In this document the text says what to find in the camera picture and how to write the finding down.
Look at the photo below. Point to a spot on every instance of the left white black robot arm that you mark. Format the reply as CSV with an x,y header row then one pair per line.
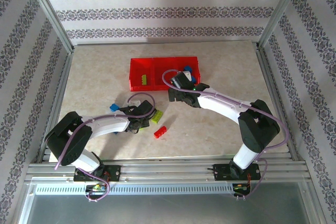
x,y
110,125

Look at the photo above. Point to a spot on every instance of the aluminium frame post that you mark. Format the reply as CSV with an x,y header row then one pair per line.
x,y
282,11
50,12

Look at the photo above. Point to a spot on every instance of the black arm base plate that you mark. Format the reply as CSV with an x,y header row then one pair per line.
x,y
221,172
115,174

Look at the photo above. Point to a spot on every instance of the wide aluminium mounting rail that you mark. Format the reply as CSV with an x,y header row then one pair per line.
x,y
168,170

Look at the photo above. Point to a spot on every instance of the aluminium side rail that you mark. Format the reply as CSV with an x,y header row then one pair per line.
x,y
59,98
275,98

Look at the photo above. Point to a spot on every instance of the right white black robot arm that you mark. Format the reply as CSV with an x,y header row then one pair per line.
x,y
223,108

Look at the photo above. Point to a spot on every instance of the red lego brick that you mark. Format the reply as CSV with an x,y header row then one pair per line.
x,y
160,132

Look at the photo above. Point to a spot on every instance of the thin aluminium wall rail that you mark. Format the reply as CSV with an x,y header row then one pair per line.
x,y
168,42

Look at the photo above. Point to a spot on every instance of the grey sheet metal panel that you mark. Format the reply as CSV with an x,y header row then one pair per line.
x,y
168,208

